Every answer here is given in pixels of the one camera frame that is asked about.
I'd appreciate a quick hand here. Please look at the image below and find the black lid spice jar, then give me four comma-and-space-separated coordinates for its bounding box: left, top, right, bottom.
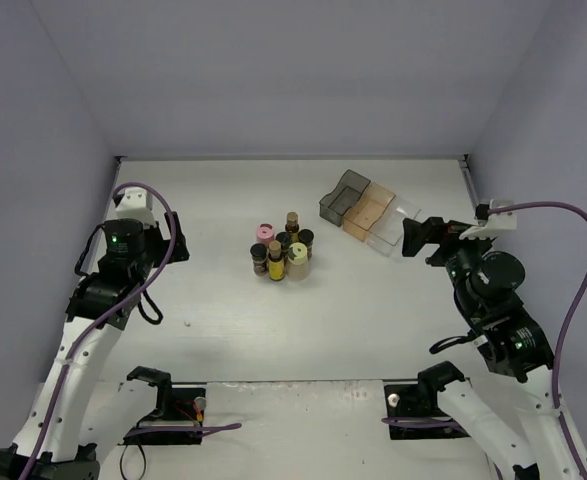
275, 231, 292, 260
298, 229, 315, 259
250, 243, 268, 276

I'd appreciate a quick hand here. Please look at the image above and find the yellow lid beige jar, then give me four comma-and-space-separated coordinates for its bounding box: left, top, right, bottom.
286, 242, 310, 281

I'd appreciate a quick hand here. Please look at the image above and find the brown sauce bottle cork cap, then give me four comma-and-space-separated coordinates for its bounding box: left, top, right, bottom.
285, 212, 300, 236

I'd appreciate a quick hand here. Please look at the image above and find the pink lid condiment jar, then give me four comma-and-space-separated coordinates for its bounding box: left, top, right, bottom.
255, 223, 275, 246

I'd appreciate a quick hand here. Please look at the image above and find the yellow sauce bottle cork cap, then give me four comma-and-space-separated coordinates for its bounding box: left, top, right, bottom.
267, 240, 285, 281

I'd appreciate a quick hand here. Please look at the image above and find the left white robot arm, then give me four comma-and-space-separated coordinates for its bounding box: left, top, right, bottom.
0, 211, 189, 479

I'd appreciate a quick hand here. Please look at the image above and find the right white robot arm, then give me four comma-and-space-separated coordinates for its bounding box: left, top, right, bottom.
401, 217, 587, 479

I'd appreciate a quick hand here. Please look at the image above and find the clear plastic bin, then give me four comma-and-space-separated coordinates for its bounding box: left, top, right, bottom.
366, 196, 421, 260

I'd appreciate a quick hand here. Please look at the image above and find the amber plastic bin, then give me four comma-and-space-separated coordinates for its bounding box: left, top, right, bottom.
342, 182, 396, 242

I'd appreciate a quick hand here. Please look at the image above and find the dark smoke plastic bin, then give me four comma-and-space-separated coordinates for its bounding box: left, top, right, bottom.
319, 169, 371, 227

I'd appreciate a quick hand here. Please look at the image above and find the black lid spice jar front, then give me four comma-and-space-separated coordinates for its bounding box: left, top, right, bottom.
250, 243, 268, 276

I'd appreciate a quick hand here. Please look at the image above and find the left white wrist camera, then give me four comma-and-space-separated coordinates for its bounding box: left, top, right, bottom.
114, 187, 155, 228

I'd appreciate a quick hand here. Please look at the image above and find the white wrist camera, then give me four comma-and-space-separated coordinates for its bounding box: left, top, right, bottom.
114, 187, 155, 228
459, 199, 517, 240

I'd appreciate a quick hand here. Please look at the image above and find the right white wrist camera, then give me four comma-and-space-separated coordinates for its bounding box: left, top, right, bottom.
459, 199, 517, 240

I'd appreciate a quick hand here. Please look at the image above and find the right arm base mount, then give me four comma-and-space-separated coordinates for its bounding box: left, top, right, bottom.
382, 361, 469, 441

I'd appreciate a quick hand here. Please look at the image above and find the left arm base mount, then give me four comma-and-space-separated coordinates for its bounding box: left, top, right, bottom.
114, 365, 244, 448

